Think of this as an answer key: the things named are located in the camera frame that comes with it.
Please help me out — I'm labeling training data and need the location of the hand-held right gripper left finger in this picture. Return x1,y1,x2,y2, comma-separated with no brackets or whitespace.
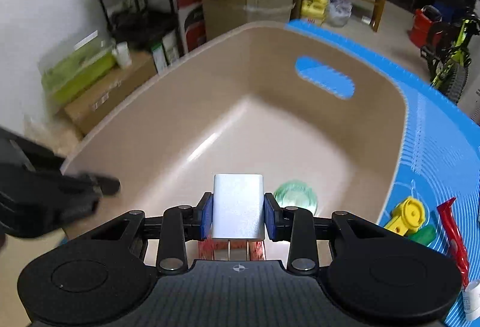
80,192,214,274

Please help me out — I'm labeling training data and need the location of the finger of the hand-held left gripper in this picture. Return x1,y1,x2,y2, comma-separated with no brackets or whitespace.
62,172,121,197

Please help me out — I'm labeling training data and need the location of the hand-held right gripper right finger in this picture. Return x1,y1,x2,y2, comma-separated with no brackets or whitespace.
263,192,398,272

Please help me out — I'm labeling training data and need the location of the silver power adapter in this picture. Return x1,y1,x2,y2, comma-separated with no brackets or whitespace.
212,174,267,261

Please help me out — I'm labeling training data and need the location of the beige plastic basin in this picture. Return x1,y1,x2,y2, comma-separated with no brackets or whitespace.
60,21,409,264

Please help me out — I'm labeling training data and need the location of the yellow plastic toy tool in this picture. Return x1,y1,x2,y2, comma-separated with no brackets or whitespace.
383,197,428,237

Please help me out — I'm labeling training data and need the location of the red plastic tool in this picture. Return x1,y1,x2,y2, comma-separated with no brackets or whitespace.
437,197,470,288

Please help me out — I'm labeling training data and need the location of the white labelled bottle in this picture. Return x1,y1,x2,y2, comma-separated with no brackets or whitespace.
462,280,480,322

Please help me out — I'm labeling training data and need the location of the round green lidded can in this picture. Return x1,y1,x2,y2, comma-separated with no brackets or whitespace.
273,180,320,217

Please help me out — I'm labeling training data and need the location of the crumpled clear plastic sheet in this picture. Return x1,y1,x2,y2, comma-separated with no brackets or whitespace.
22,113,83,159

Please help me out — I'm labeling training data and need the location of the low cardboard box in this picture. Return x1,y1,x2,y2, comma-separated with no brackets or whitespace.
64,51,158,136

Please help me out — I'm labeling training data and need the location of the small white bottle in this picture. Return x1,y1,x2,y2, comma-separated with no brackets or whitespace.
112,42,133,68

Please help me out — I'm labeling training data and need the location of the green plastic toy piece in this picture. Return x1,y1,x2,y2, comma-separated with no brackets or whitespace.
407,226,436,247

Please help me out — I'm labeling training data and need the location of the blue silicone mat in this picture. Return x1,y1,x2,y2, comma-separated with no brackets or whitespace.
285,19,480,327

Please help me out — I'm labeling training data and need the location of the yellow plastic bag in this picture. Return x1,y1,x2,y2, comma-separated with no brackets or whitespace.
302,0,330,25

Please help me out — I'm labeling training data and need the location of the clear plastic bag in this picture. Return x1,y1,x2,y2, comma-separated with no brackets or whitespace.
326,0,353,28

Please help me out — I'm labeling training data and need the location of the red bucket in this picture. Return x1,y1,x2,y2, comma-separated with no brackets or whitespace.
409,6,443,48

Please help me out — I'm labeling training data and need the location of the green and black bicycle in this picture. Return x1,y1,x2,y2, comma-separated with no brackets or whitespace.
420,0,480,104

